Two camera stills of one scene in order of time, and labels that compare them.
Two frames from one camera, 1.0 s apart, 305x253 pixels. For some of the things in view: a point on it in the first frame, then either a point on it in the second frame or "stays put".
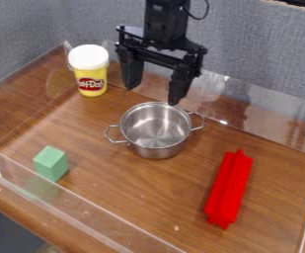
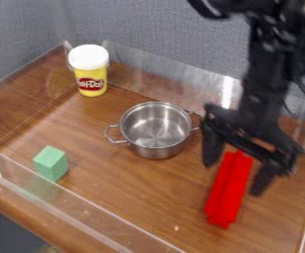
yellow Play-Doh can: (90, 60) stays put
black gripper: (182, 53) -> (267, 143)
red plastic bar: (230, 188) stays put
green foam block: (51, 163) stays put
